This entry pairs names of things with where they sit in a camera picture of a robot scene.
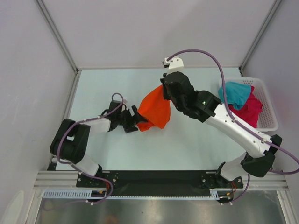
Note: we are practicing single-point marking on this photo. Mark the teal t-shirt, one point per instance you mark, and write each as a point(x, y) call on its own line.
point(237, 94)

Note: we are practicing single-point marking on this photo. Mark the left rear frame post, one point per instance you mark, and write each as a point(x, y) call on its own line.
point(57, 36)

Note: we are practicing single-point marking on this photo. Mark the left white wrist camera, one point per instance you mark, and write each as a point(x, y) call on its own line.
point(125, 102)

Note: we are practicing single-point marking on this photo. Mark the frame post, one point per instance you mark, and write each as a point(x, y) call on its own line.
point(261, 32)
point(57, 36)

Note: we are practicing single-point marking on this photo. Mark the magenta t-shirt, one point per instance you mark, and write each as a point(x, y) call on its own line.
point(250, 111)

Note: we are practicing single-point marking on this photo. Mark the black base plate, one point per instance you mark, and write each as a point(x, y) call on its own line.
point(167, 183)

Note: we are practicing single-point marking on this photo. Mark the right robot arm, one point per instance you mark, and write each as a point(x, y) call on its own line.
point(207, 108)

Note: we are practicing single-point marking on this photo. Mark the white slotted cable duct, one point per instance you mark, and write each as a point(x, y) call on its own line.
point(97, 195)

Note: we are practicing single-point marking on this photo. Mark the white plastic basket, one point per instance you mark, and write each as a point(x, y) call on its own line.
point(267, 121)

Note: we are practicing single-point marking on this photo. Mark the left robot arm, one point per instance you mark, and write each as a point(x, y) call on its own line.
point(70, 142)

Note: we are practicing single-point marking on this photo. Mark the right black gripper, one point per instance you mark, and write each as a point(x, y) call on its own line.
point(166, 96)

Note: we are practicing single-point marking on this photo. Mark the orange t-shirt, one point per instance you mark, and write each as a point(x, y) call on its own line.
point(155, 109)

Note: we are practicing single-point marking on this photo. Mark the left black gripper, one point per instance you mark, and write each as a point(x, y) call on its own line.
point(134, 120)

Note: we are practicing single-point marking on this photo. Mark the aluminium frame rail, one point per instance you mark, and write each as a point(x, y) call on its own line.
point(69, 179)

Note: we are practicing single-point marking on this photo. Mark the right rear frame post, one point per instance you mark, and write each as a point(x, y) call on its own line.
point(261, 32)

